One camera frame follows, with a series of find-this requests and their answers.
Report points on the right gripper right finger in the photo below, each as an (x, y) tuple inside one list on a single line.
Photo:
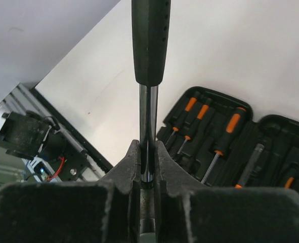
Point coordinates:
[(188, 211)]

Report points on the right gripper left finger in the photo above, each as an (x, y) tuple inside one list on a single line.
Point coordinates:
[(107, 210)]

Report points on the black plastic tool case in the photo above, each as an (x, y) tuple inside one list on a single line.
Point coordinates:
[(279, 135)]

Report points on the large screwdriver black orange handle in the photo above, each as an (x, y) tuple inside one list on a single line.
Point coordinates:
[(232, 129)]

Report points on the small utility knife orange tip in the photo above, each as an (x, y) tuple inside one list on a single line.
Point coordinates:
[(250, 166)]

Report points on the small precision screwdriver orange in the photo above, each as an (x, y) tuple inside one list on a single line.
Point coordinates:
[(200, 122)]

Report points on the small screwdriver orange black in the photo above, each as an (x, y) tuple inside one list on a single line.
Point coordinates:
[(180, 120)]

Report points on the long nose pliers orange handles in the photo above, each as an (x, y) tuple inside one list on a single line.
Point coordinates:
[(289, 182)]

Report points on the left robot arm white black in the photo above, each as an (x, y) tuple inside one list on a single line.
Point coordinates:
[(30, 135)]

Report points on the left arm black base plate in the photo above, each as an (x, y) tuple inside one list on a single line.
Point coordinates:
[(74, 165)]

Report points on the aluminium front rail frame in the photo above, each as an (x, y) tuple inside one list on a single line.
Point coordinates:
[(21, 100)]

